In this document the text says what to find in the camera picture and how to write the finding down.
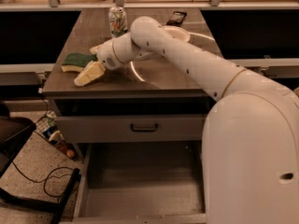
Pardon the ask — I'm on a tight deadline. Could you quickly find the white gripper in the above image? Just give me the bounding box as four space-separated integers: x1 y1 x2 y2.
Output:
74 38 124 87

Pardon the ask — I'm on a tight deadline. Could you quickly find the green and yellow sponge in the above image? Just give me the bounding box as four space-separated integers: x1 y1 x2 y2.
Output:
62 52 97 72

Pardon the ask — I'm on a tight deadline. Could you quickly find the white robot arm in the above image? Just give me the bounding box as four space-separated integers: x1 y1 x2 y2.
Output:
74 17 299 224

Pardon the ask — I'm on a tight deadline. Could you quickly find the grey drawer cabinet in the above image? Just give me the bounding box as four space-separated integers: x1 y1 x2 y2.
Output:
41 7 223 224

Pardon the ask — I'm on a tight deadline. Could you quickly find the grey middle drawer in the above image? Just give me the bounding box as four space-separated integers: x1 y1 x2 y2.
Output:
55 114 205 143

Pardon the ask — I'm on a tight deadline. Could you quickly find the grey drawer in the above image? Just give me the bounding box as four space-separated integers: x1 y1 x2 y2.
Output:
60 141 206 224
55 114 205 143

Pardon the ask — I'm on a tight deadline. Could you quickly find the grey bottom drawer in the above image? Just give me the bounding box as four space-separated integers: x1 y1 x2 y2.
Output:
60 141 206 224

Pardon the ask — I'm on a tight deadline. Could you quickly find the green white soda can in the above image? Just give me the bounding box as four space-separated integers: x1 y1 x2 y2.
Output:
108 7 128 37

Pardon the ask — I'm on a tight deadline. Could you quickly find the white bowl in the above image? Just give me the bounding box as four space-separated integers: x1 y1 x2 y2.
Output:
164 25 190 43

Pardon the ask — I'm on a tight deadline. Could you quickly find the black chair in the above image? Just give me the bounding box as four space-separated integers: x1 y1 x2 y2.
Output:
0 101 82 224

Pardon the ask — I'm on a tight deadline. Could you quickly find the wire basket with items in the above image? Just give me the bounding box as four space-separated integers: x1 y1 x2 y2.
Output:
36 111 77 160

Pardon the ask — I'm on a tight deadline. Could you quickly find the black floor cable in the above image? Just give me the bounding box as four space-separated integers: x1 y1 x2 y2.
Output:
12 161 76 199

